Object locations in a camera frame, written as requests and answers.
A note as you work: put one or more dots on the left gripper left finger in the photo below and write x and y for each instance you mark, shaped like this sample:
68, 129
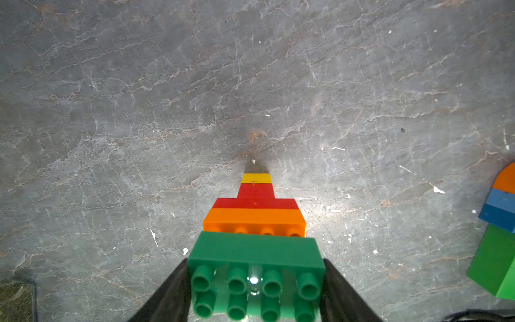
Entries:
171, 301

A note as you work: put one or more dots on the small spice jar left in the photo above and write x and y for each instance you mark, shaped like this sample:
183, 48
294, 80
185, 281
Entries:
17, 301

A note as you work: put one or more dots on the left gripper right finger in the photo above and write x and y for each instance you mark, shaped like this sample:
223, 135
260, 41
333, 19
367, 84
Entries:
340, 301

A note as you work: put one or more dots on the green tall lego brick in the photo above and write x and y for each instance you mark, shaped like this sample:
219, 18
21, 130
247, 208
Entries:
493, 265

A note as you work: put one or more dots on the small red lego brick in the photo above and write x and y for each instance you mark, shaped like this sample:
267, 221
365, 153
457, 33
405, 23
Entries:
256, 191

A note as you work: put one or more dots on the orange long lego brick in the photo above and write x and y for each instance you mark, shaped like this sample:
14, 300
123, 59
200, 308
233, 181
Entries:
272, 222

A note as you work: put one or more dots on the light blue lego brick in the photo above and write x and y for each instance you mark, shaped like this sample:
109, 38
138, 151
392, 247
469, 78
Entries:
498, 209

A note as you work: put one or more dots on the orange round lego piece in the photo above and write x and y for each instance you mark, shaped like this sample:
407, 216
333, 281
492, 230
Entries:
505, 181

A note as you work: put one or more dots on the yellow square lego brick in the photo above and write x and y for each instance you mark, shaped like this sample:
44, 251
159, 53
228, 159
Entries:
257, 178

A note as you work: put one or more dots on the green lego plate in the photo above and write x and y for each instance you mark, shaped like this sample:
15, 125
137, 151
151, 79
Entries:
271, 277

